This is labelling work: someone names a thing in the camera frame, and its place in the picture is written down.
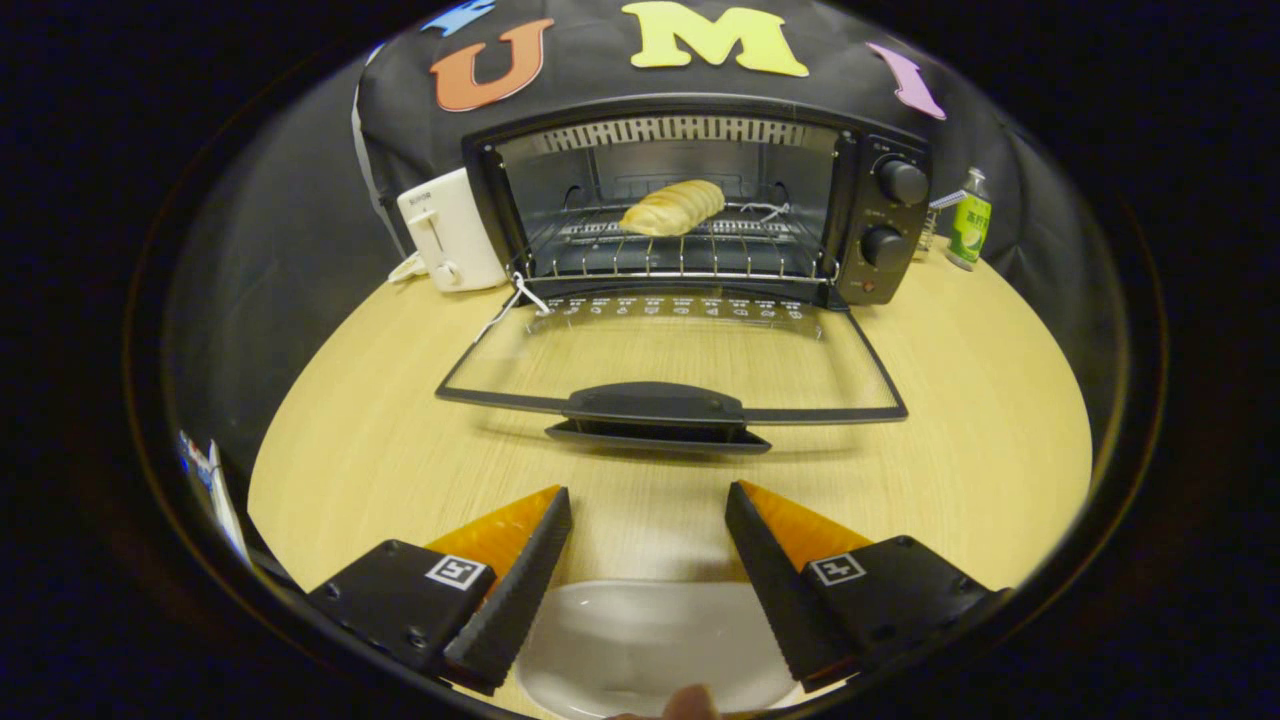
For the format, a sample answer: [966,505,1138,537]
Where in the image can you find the ridged bread roll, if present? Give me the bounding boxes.
[620,179,727,238]

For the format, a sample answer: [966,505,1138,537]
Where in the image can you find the white rectangular plate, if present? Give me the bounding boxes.
[515,580,806,719]

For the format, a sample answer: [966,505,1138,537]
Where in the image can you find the small wire basket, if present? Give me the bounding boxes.
[912,205,946,263]

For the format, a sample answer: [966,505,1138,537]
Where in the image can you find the black toaster oven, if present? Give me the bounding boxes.
[435,93,934,456]

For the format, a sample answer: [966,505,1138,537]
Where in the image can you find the green label drink bottle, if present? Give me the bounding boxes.
[946,167,993,272]

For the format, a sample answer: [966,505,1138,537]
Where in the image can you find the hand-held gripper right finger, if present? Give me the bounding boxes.
[725,480,1011,693]

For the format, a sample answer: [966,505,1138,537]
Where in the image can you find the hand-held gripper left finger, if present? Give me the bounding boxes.
[305,485,573,696]

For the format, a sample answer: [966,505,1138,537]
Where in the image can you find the white toaster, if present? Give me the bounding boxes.
[397,167,509,293]

